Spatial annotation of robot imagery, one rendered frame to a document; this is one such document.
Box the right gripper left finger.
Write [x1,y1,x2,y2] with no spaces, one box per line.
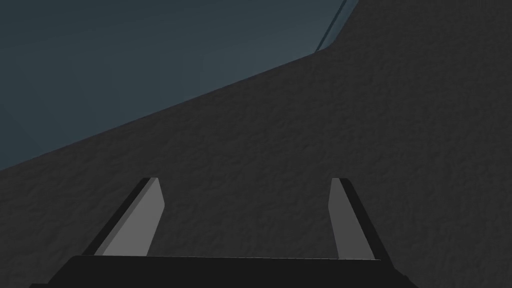
[81,177,166,257]

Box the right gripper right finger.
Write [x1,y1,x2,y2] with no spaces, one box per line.
[327,177,393,262]

